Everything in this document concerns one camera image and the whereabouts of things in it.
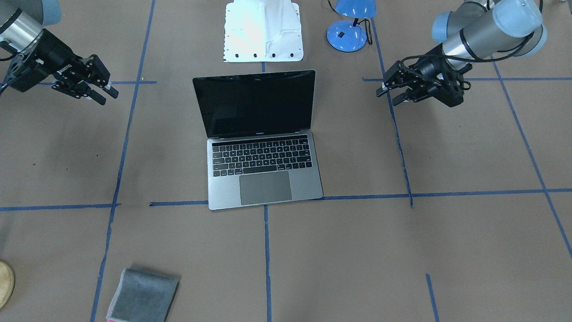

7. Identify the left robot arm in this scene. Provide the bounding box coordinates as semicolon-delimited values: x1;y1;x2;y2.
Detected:
376;0;548;107

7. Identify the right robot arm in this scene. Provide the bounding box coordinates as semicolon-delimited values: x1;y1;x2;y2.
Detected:
0;0;119;105

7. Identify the grey laptop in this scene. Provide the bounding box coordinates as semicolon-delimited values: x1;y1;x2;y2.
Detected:
192;70;324;210

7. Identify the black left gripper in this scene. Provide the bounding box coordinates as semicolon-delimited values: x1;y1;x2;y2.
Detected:
376;45;472;107

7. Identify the wooden mug tree stand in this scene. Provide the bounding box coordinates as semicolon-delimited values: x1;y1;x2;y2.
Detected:
0;261;16;309

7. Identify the folded grey cloth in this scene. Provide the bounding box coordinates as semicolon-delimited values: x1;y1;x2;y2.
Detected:
106;268;180;322

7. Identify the blue desk lamp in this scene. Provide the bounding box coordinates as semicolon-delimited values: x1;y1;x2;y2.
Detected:
326;0;377;53

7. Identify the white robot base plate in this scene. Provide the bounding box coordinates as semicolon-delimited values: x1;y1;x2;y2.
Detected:
223;0;304;63

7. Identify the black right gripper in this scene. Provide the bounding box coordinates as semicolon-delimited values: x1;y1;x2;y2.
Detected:
8;30;119;105

